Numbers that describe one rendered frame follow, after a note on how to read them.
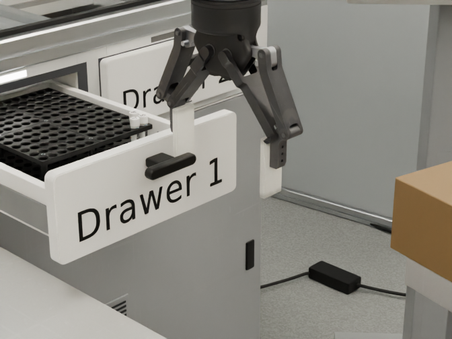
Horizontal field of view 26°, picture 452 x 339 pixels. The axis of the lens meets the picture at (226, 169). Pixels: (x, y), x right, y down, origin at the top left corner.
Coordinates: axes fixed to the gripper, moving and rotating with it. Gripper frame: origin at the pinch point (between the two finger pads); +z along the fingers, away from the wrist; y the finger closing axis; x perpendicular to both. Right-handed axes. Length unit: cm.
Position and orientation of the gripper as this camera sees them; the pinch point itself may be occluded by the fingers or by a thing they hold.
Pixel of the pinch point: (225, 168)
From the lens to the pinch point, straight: 111.9
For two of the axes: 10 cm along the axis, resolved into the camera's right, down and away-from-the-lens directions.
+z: 0.0, 9.2, 3.9
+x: -6.9, 2.8, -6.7
